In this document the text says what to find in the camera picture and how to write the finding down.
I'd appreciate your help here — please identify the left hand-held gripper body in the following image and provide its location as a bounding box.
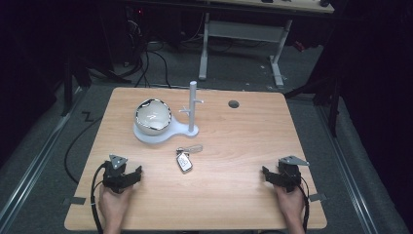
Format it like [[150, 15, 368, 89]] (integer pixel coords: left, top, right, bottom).
[[102, 154, 131, 195]]

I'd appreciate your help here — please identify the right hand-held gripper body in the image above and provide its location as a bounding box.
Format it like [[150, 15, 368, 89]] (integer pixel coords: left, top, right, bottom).
[[274, 155, 311, 193]]

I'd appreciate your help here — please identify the person's left hand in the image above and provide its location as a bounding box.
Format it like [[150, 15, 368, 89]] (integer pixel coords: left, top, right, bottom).
[[97, 184, 134, 229]]

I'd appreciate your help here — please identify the person's right hand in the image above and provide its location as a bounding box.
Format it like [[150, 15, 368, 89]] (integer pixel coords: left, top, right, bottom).
[[274, 184, 307, 226]]

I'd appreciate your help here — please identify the grey tape strip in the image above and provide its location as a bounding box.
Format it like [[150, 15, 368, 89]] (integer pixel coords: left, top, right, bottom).
[[62, 196, 88, 206], [308, 192, 328, 203]]

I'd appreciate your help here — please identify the silver car key fob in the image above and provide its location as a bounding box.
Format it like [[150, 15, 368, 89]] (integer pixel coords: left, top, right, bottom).
[[175, 151, 194, 175]]

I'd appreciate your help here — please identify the silver white bowl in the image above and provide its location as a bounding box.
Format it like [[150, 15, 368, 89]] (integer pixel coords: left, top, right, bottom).
[[133, 97, 172, 137]]

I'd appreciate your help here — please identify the white stand with pegs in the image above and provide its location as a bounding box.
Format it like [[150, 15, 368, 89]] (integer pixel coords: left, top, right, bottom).
[[132, 80, 206, 145]]

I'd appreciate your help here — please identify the black metal stand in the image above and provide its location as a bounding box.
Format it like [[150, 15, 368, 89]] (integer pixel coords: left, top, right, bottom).
[[60, 57, 75, 117], [283, 72, 343, 138]]

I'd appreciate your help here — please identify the desk with white legs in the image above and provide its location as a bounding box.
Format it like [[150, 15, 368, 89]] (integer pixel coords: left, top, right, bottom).
[[198, 0, 336, 88]]

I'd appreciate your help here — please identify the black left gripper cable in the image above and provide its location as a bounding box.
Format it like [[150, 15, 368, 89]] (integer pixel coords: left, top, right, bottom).
[[90, 161, 109, 234]]

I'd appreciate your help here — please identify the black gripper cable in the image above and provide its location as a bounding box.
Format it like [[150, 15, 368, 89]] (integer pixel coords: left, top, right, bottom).
[[299, 176, 311, 234], [90, 161, 109, 234]]

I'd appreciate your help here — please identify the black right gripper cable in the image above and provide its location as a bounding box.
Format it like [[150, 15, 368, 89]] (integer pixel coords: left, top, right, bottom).
[[299, 176, 311, 234]]

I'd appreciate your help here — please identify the black floor cable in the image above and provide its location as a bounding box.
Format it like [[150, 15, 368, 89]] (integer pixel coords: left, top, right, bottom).
[[63, 115, 105, 185]]

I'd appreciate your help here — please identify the metal floor rail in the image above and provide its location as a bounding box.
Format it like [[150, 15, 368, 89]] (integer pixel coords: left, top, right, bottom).
[[315, 102, 380, 234], [0, 87, 86, 230]]

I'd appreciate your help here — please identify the clear key ring tag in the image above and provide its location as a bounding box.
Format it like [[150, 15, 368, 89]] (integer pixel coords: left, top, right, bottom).
[[175, 143, 205, 156]]

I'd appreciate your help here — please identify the bundle of black cables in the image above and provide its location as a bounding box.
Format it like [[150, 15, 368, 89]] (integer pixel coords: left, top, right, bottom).
[[125, 13, 172, 90]]

